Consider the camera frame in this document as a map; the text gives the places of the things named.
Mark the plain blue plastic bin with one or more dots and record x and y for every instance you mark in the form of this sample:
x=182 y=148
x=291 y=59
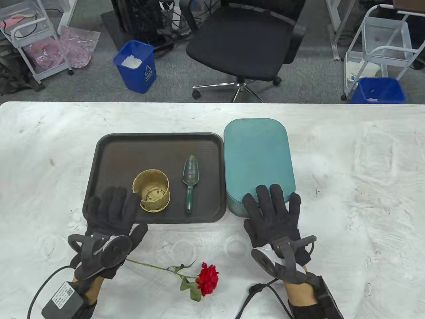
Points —
x=378 y=89

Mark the black office chair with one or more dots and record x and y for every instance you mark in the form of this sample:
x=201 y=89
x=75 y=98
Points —
x=239 y=43

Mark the white crumpled paper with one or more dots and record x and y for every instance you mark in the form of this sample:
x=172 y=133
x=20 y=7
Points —
x=131 y=62

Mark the green garden trowel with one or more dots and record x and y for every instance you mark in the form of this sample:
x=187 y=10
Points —
x=190 y=172

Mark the yellow ribbed flower pot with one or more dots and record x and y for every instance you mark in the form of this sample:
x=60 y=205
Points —
x=156 y=199

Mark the dark green bag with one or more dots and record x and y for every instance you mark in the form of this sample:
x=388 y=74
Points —
x=13 y=76

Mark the white power strip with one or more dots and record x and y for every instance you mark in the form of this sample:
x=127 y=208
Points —
x=172 y=13

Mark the white mesh basket trolley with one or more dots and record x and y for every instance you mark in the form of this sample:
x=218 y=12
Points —
x=385 y=33

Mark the white trolley with clear trays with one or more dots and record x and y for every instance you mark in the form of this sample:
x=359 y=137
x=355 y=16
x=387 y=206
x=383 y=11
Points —
x=33 y=8

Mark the person's right hand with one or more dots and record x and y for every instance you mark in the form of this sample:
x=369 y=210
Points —
x=272 y=219

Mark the person's left forearm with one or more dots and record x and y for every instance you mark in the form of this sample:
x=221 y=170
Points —
x=93 y=289

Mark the white grey hand controller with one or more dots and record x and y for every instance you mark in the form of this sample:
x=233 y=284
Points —
x=265 y=259

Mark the dark brown plastic tray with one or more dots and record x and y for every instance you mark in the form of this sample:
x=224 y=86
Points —
x=156 y=153

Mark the pink plastic bag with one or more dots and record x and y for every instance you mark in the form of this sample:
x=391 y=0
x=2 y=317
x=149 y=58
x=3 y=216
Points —
x=79 y=43
x=44 y=53

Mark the dark grey hand controller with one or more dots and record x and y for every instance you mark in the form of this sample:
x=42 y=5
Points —
x=114 y=247

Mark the teal plastic storage box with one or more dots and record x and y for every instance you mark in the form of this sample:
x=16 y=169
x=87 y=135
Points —
x=234 y=204

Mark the white box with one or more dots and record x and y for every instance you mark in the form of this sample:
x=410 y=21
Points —
x=360 y=69

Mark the person's left hand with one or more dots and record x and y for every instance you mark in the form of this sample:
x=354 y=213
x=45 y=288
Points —
x=109 y=212

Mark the white desk leg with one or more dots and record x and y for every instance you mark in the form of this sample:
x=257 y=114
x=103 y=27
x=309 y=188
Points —
x=333 y=26

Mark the black computer tower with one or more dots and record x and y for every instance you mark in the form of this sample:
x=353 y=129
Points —
x=139 y=16

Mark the blue bin with white symbol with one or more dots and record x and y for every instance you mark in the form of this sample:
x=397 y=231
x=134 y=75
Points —
x=137 y=79

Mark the teal plastic box lid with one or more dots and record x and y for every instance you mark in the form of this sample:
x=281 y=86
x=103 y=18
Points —
x=255 y=153

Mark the pink paper piece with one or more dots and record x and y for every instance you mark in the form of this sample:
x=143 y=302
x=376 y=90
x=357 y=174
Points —
x=10 y=22

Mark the red artificial rose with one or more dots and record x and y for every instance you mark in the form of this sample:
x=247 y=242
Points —
x=207 y=279

